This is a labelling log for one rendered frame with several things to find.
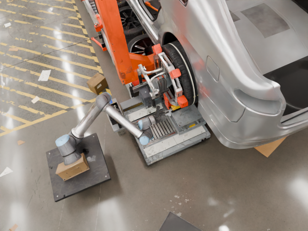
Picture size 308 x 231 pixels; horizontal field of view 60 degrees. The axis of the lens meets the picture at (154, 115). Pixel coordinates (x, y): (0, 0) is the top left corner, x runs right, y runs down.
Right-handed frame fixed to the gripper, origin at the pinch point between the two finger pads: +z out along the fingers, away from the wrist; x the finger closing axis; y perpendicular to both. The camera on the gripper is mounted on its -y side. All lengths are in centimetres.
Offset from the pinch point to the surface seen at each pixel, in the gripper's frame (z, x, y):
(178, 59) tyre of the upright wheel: 16, 29, -46
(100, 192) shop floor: -103, -28, 62
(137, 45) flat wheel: 10, -98, -77
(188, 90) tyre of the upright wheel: 14.7, 30.3, -16.8
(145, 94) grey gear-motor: -12, -52, -19
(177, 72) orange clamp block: 9, 35, -37
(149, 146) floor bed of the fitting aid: -31, -41, 40
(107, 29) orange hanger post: -31, 3, -94
